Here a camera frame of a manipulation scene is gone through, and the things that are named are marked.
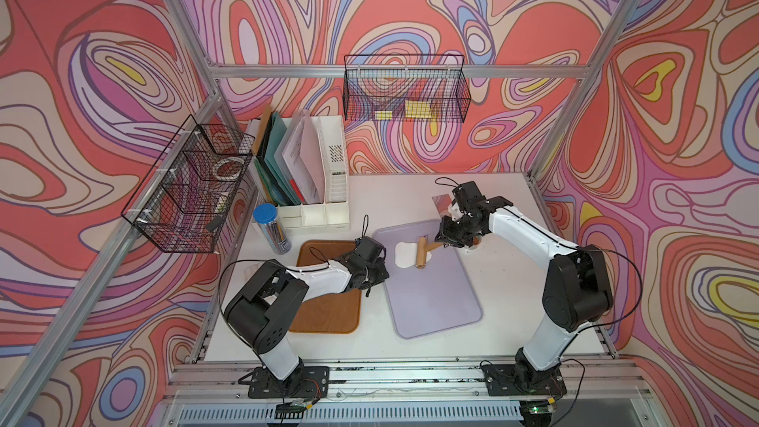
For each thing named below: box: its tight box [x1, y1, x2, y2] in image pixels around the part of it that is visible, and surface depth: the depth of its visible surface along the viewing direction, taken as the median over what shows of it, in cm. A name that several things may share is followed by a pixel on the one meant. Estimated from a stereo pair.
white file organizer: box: [246, 114, 351, 232], surface depth 101 cm
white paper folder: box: [281, 115, 326, 204], surface depth 100 cm
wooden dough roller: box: [415, 236, 444, 269], surface depth 96 cm
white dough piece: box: [395, 241, 419, 268], surface depth 98 cm
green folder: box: [263, 110, 302, 207], surface depth 93 cm
